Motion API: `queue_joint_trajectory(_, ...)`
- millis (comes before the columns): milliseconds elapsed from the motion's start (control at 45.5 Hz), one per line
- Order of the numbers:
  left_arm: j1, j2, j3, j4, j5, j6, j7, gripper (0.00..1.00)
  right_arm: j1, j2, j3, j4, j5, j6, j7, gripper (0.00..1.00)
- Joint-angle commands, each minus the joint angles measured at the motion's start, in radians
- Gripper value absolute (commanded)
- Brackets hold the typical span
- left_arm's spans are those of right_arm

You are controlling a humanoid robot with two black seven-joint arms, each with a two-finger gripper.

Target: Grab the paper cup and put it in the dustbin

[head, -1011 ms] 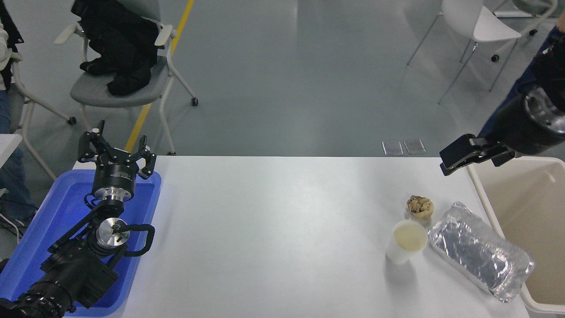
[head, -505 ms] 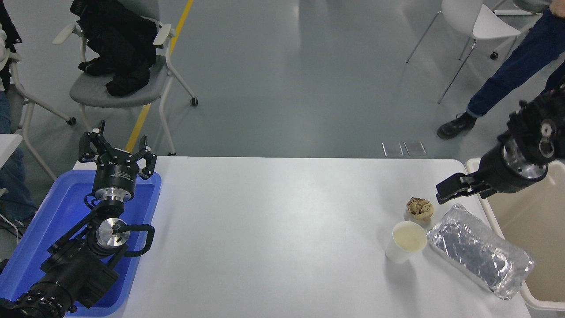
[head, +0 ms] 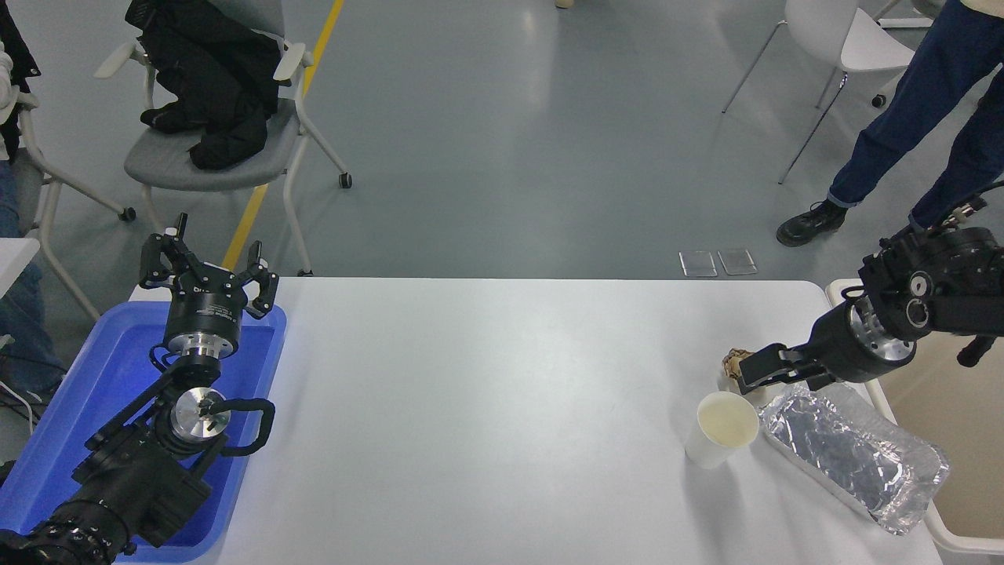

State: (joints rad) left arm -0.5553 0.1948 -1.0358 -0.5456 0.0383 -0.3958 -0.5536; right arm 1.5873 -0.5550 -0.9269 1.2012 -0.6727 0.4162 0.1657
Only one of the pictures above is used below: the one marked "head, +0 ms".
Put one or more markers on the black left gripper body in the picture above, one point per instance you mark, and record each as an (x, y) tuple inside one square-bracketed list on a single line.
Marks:
[(205, 308)]

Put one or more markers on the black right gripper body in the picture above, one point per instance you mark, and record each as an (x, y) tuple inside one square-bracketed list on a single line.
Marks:
[(838, 347)]

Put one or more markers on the white paper cup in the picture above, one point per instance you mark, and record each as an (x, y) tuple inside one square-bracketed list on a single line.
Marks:
[(722, 428)]

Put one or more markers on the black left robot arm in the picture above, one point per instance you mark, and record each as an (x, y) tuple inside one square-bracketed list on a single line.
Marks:
[(133, 471)]

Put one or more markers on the crumpled tan paper ball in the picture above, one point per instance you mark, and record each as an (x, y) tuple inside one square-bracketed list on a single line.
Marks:
[(732, 361)]

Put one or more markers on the grey seat wheeled chair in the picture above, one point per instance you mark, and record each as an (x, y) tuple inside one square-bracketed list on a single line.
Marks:
[(169, 165)]

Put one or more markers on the clear floor plate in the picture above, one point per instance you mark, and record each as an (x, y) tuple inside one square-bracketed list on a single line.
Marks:
[(698, 264), (737, 262)]

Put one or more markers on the silver foil tray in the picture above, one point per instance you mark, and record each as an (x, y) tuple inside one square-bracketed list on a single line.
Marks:
[(855, 455)]

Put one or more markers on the blue plastic tray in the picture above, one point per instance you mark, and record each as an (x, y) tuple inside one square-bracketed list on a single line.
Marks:
[(102, 377)]

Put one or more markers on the small white side table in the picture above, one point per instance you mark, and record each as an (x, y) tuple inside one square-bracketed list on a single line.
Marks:
[(14, 259)]

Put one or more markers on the large pale bin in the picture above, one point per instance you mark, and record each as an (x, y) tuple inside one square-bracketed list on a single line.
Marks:
[(965, 439)]

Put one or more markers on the black jacket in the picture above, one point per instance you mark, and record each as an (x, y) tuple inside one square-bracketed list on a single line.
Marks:
[(216, 86)]

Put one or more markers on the standing person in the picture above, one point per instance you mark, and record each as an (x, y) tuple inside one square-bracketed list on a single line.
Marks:
[(902, 133)]

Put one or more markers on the white shell chair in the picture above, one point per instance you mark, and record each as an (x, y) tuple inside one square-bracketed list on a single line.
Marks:
[(863, 43)]

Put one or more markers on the white frame wheeled chair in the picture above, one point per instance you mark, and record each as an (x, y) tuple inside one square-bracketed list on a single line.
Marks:
[(51, 196)]

